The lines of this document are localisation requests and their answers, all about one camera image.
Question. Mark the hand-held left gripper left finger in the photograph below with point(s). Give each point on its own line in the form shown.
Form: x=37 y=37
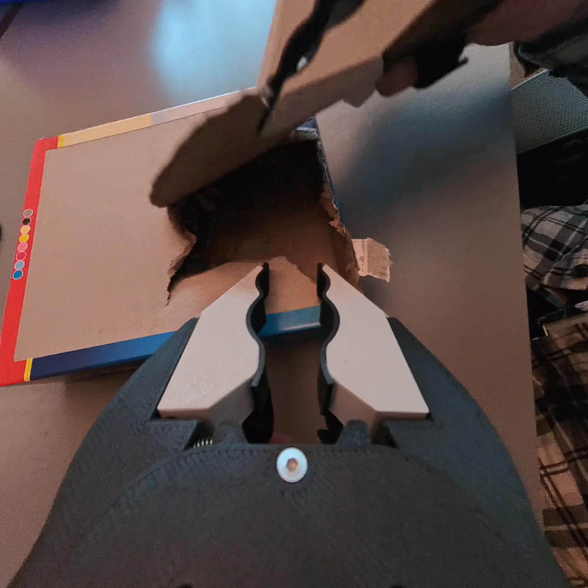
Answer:
x=216 y=358

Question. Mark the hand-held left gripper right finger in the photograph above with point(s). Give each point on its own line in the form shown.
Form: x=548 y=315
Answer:
x=367 y=358

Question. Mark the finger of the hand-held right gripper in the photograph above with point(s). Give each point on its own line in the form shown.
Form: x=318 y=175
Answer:
x=330 y=78
x=285 y=36

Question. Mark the colourful cardboard puzzle box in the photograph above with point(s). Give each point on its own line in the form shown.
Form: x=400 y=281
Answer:
x=92 y=206

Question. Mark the person's right hand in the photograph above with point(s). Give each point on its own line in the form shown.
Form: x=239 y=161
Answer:
x=395 y=78

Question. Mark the grey mesh office chair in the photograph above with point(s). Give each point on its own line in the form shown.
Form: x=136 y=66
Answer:
x=551 y=115

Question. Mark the person's plaid shirt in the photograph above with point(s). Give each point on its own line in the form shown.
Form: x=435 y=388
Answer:
x=560 y=413

